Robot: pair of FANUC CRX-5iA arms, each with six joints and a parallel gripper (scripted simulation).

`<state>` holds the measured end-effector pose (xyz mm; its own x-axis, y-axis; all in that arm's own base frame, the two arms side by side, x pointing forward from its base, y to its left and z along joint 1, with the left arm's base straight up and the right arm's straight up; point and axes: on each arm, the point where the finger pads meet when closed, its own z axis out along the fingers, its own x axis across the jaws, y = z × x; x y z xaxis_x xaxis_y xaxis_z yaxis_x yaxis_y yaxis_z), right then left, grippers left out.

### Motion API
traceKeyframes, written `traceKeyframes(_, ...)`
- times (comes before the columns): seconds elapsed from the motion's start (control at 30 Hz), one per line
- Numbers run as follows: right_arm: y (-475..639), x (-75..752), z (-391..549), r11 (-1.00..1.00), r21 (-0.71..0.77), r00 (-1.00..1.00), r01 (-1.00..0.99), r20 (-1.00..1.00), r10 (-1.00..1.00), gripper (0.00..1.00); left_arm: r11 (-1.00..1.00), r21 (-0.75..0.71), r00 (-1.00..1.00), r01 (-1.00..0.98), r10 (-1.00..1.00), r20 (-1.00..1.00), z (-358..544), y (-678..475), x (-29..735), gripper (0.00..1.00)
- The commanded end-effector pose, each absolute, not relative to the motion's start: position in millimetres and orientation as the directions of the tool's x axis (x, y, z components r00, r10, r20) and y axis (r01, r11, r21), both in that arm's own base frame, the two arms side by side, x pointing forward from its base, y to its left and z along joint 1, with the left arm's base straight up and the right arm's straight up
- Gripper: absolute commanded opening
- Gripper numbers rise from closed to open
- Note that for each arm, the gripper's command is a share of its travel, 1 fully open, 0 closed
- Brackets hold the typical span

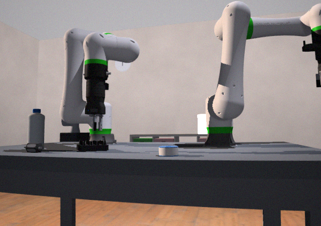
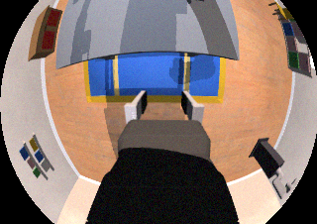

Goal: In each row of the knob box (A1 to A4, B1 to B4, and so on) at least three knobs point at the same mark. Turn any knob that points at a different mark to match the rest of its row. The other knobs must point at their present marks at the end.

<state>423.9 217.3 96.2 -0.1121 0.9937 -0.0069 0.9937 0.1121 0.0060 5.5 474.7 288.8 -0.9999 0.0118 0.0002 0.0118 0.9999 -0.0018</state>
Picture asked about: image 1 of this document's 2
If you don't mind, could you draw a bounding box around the white bottle with blue cap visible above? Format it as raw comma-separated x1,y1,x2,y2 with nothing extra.
28,109,45,150

